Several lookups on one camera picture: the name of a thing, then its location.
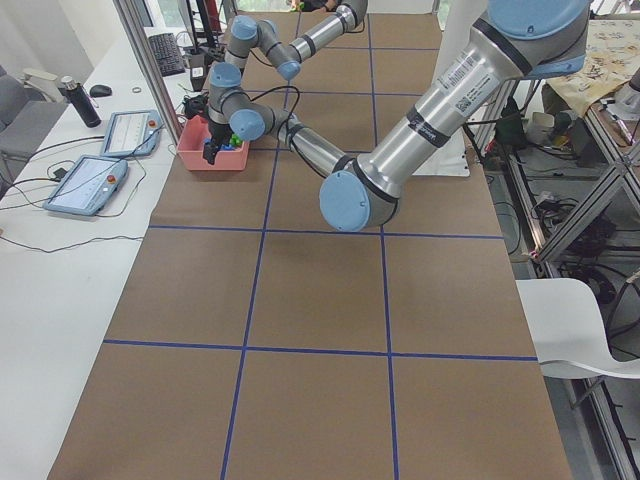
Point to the lower blue teach pendant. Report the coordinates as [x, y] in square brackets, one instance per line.
[87, 186]

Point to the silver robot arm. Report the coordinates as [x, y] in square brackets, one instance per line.
[247, 33]
[511, 40]

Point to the black keyboard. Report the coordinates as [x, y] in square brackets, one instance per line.
[167, 54]

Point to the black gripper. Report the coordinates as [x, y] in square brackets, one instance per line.
[216, 133]

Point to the green block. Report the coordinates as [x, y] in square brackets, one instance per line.
[235, 141]

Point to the white chair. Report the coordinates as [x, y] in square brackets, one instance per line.
[567, 330]

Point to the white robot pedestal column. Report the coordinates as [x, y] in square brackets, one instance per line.
[455, 19]

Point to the blue teach pendant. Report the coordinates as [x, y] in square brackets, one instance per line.
[131, 134]
[87, 186]

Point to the upper blue teach pendant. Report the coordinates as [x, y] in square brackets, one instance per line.
[131, 134]

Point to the black computer mouse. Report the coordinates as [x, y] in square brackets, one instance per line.
[100, 91]

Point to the black water bottle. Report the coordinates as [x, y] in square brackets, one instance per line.
[79, 99]

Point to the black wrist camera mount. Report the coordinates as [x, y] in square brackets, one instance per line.
[195, 106]

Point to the aluminium frame post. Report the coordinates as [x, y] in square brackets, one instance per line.
[132, 24]

